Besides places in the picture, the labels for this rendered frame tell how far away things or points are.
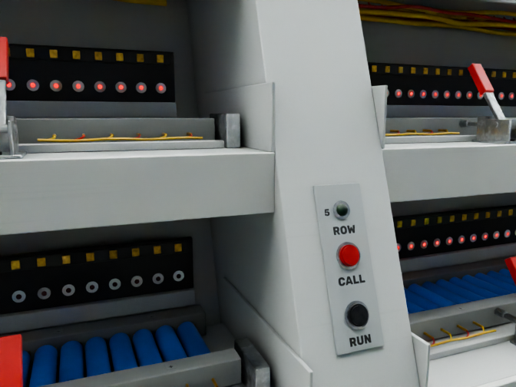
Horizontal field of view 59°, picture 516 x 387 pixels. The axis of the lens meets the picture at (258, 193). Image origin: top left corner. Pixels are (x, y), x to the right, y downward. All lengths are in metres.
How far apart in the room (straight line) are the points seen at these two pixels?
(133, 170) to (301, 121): 0.13
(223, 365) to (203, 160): 0.16
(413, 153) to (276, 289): 0.16
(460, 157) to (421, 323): 0.16
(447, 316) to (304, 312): 0.20
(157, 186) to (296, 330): 0.14
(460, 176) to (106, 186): 0.30
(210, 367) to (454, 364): 0.21
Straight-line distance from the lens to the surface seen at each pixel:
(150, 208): 0.31
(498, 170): 0.47
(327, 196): 0.34
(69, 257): 0.45
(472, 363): 0.47
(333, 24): 0.40
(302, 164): 0.34
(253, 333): 0.41
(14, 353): 0.33
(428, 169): 0.41
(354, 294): 0.35
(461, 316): 0.50
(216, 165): 0.32
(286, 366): 0.35
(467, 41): 0.81
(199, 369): 0.38
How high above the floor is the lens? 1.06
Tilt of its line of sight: 8 degrees up
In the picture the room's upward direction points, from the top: 7 degrees counter-clockwise
